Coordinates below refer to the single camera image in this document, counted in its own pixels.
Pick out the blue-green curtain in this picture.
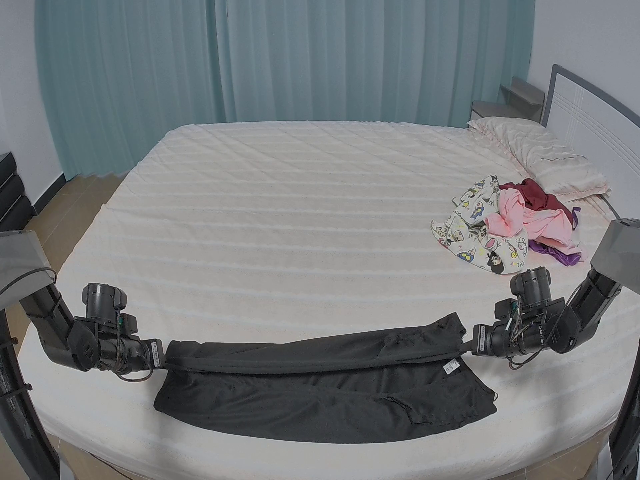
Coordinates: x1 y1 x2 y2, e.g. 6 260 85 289
35 0 537 179

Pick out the pink garment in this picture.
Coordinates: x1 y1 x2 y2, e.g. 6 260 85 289
484 188 581 250

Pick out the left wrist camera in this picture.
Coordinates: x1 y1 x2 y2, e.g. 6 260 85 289
81 282 138 336

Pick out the dark red garment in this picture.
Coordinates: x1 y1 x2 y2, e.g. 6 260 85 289
499 178 576 226

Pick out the black T-shirt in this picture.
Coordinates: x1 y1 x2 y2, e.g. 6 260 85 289
152 312 498 444

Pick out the black chest of drawers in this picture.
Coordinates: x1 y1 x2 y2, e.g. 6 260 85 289
0 151 36 234

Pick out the bed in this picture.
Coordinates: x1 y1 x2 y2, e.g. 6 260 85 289
15 64 640 480

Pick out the white printed garment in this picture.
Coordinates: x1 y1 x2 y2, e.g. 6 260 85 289
431 174 530 275

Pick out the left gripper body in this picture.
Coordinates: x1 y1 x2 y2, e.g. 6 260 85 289
134 337 170 372

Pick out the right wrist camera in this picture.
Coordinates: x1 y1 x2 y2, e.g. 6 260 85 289
494 266 553 321

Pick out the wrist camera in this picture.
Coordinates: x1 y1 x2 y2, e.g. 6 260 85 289
81 282 138 336
494 266 553 321

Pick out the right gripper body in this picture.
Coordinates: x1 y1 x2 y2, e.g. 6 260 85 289
471 322 508 358

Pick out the grey bedside table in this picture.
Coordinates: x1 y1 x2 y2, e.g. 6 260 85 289
470 76 546 125

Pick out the cream pillow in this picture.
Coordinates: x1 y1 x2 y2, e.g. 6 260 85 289
466 116 612 201

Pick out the purple garment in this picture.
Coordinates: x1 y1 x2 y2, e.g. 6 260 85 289
528 205 586 267

